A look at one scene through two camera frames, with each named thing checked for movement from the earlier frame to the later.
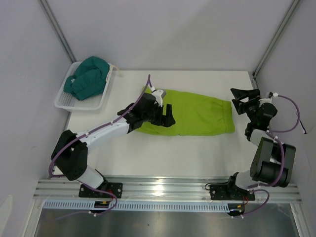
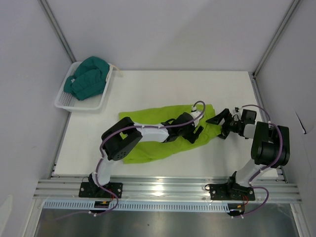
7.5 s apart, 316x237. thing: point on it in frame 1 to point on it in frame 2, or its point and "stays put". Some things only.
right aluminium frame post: [275, 37] stays put
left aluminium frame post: [53, 21] stays put
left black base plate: [115, 188] stays put
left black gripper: [167, 120] to [194, 137]
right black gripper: [240, 95] to [216, 119]
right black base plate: [227, 192] stays put
